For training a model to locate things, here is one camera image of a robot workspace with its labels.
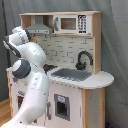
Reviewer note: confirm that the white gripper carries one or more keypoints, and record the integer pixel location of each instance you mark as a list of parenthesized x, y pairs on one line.
[(24, 35)]

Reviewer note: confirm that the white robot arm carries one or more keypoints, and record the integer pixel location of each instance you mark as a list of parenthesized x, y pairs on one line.
[(29, 70)]

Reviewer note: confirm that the wooden toy kitchen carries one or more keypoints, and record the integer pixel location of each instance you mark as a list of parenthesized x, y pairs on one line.
[(59, 65)]

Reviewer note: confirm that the grey range hood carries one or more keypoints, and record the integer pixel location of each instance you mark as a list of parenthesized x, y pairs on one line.
[(39, 27)]

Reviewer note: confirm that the black stovetop red burners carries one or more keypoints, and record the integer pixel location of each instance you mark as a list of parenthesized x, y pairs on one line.
[(47, 67)]

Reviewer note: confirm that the white toy microwave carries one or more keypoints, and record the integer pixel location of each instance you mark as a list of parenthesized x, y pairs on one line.
[(74, 24)]

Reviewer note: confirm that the white oven door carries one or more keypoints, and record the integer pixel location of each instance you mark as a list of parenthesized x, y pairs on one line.
[(20, 97)]

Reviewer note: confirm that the black toy faucet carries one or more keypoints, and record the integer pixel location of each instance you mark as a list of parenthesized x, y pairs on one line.
[(81, 64)]

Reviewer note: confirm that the grey toy sink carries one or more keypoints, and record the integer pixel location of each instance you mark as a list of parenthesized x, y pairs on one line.
[(71, 74)]

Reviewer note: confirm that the grey ice dispenser panel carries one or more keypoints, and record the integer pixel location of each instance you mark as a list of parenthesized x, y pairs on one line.
[(62, 107)]

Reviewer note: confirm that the grey cabinet door handle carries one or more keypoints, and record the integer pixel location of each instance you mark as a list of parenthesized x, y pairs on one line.
[(48, 111)]

